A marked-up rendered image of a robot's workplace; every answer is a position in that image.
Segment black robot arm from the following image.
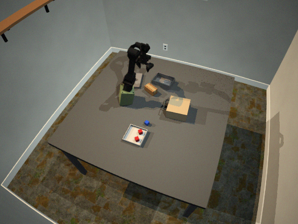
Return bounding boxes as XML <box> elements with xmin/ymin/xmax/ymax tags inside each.
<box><xmin>122</xmin><ymin>42</ymin><xmax>151</xmax><ymax>92</ymax></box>

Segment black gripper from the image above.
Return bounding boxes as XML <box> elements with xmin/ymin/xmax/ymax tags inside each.
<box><xmin>135</xmin><ymin>56</ymin><xmax>154</xmax><ymax>72</ymax></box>

